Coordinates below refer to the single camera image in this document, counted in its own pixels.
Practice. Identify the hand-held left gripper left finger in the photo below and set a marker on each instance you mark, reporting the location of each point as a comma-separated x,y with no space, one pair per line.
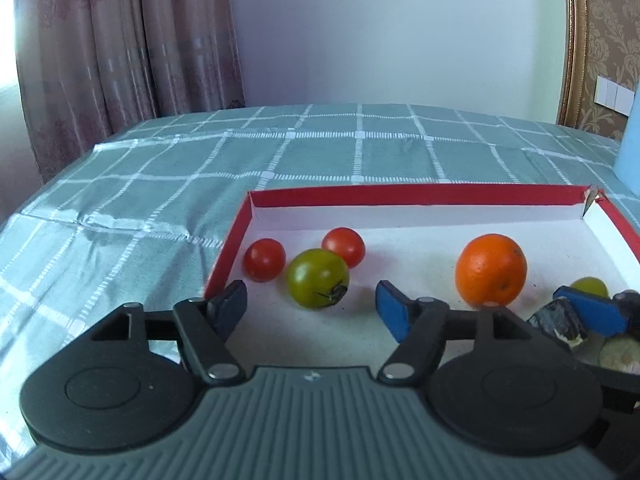
232,307

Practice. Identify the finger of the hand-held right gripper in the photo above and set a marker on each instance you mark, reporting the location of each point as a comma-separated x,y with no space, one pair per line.
620,382
592,312

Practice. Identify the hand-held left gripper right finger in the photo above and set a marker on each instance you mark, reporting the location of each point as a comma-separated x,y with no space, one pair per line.
395,312

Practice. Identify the red and white cardboard box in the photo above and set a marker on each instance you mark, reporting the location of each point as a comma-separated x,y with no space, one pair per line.
425,240

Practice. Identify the orange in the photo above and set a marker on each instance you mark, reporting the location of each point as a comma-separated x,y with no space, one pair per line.
490,267

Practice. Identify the small yellow-green fruit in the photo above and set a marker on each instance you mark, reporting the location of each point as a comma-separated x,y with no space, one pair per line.
590,286

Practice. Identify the cucumber slice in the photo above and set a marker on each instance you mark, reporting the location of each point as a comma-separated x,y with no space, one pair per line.
620,355

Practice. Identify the red tomato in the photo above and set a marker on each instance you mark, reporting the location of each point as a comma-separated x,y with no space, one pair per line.
345,245
264,260

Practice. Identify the green tomato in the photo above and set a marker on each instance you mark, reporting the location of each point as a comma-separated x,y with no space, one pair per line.
315,275

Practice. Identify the light blue cylinder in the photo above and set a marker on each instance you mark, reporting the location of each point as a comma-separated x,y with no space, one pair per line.
631,155

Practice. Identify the green checked bedsheet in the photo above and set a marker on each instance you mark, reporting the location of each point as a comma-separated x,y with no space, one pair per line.
350,150

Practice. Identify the brown patterned curtain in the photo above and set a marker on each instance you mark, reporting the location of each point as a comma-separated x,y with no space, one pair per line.
125,60

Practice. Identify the gold framed upholstered headboard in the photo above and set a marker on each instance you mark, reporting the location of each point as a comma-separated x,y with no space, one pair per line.
610,35

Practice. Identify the white wall switch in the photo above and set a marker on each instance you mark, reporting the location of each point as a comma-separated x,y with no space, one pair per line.
615,94

